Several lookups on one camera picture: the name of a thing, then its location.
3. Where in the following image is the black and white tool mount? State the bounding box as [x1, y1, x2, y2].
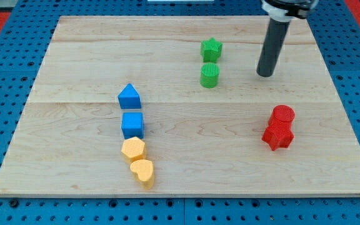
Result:
[261, 0, 319, 22]

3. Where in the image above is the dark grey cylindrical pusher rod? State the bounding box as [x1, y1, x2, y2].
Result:
[256, 19, 290, 78]

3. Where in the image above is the green star block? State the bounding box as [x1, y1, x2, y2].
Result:
[200, 37, 223, 63]

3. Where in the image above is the green cylinder block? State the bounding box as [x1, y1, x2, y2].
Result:
[200, 62, 220, 88]

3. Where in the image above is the red cylinder block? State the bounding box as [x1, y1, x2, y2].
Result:
[268, 105, 296, 129]

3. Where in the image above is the red star block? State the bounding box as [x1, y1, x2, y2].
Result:
[261, 125, 294, 151]

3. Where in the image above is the blue triangular prism block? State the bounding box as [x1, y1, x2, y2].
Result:
[117, 83, 141, 109]

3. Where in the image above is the wooden board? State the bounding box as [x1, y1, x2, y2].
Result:
[0, 16, 360, 198]

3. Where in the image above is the blue cube block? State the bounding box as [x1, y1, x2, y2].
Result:
[121, 112, 144, 139]

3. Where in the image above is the yellow hexagon block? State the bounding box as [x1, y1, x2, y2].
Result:
[121, 137, 147, 164]

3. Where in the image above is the yellow heart block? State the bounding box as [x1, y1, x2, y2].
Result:
[130, 159, 155, 190]

